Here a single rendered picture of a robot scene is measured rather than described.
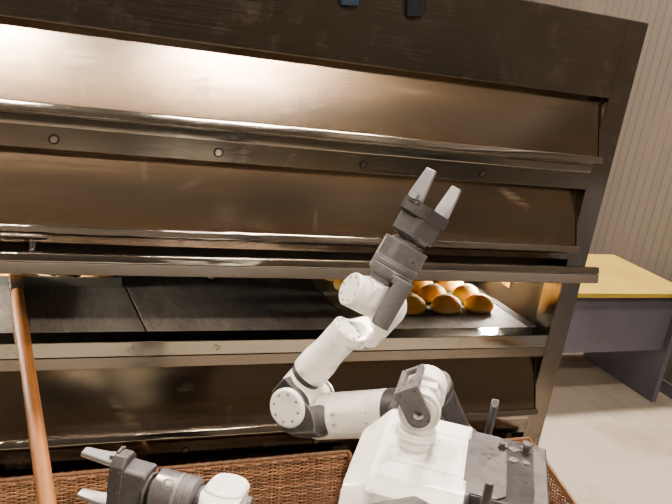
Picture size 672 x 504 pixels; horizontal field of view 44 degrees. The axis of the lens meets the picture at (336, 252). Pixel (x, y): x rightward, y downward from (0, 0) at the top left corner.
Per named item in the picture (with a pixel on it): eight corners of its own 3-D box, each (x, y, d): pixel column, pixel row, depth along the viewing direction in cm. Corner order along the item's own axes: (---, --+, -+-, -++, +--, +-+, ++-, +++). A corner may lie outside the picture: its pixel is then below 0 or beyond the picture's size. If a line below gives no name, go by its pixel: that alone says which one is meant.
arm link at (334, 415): (308, 433, 172) (407, 428, 161) (274, 449, 161) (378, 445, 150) (300, 377, 172) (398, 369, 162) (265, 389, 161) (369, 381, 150)
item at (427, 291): (289, 248, 292) (292, 233, 291) (409, 252, 312) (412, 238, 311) (361, 316, 240) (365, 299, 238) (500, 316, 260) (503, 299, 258)
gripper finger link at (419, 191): (439, 173, 150) (422, 203, 150) (426, 166, 152) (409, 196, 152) (435, 170, 148) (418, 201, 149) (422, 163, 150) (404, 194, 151)
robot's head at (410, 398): (451, 404, 129) (431, 360, 128) (446, 429, 121) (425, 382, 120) (414, 416, 131) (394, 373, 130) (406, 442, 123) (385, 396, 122)
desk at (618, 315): (661, 404, 514) (695, 293, 493) (477, 417, 455) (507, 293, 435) (586, 354, 574) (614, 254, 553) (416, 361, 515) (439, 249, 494)
